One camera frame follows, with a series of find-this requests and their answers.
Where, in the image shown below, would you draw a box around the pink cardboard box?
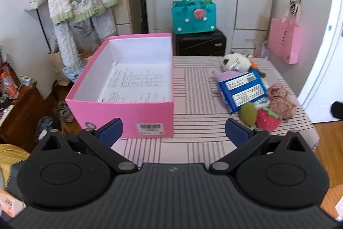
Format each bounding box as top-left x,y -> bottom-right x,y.
66,33 -> 175,139

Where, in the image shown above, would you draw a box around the brown paper bag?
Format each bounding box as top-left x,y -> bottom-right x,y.
48,49 -> 71,86

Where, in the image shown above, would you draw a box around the pink paper gift bag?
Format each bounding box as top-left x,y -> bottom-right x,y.
268,10 -> 300,65

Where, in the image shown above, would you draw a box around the white cat plush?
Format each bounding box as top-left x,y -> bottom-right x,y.
222,52 -> 267,78

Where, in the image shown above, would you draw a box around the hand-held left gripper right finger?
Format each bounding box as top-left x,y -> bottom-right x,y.
209,118 -> 314,173

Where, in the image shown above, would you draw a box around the orange snack packet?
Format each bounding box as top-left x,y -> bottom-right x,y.
0,189 -> 26,217

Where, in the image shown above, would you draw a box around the teal felt handbag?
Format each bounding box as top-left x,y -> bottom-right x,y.
171,0 -> 216,35

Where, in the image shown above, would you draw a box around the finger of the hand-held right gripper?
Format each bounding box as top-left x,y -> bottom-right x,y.
330,101 -> 343,120

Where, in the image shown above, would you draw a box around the white door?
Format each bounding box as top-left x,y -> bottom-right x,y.
297,0 -> 343,123

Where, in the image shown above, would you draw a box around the ribbon on wall hook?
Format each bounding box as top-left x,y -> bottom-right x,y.
288,0 -> 303,17

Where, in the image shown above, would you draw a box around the striped pink tablecloth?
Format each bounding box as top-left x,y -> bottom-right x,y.
110,55 -> 319,168

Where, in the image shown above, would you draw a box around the purple plush toy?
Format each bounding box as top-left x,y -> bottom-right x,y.
212,70 -> 244,82

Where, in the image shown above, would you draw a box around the green egg sponge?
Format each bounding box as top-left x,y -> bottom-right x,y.
240,102 -> 258,127

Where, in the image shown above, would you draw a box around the grey shoes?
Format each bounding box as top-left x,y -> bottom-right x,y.
35,102 -> 75,138

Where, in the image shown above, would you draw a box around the printed paper sheet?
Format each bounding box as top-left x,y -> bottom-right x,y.
98,63 -> 172,103

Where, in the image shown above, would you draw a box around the orange label plastic bottle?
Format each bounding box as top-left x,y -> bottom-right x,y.
0,72 -> 19,99

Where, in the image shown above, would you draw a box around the wooden cabinet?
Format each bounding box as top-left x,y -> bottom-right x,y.
0,81 -> 46,149

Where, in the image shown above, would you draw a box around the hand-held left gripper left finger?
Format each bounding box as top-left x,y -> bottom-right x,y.
32,118 -> 138,173

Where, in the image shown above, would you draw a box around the black suitcase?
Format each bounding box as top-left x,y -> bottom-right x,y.
175,29 -> 227,57

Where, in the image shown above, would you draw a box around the red strawberry plush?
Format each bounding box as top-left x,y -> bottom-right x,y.
256,107 -> 282,131

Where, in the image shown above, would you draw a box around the yellow blanket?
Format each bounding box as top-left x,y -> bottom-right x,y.
0,144 -> 31,189

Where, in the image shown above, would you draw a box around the brown plush toy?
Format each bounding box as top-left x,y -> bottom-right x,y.
266,83 -> 298,119

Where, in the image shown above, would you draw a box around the blue wet wipes pack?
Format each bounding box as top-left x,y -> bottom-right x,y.
218,69 -> 271,114

